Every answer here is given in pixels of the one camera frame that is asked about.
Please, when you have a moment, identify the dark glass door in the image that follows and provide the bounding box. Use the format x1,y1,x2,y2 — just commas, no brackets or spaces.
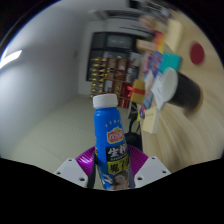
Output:
86,31,138,83

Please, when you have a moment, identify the white paper sheet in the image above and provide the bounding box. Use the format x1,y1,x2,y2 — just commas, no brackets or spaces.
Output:
150,71,166,111

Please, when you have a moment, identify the yellow gift box red ribbon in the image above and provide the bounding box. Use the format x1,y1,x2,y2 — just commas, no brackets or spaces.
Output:
126,79,147,105

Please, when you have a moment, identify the black cup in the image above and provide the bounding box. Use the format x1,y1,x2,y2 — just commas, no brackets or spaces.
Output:
161,67,204,112

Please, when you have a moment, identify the wide beige book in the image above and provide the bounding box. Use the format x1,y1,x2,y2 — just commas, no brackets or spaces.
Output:
164,18,184,54

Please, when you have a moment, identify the blue white-capped drink bottle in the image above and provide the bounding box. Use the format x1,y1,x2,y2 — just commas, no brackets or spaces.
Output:
92,93,136,191

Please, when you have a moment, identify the flat round red coaster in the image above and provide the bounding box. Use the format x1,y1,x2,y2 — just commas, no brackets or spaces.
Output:
189,41,206,66

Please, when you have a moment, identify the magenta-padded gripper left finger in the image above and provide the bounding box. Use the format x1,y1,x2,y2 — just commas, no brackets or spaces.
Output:
53,148,98,189

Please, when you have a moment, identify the small beige book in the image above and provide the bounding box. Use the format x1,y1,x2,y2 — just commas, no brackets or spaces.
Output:
142,105,162,135

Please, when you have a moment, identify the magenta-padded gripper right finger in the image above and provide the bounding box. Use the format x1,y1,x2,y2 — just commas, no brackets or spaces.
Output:
126,144,172,188

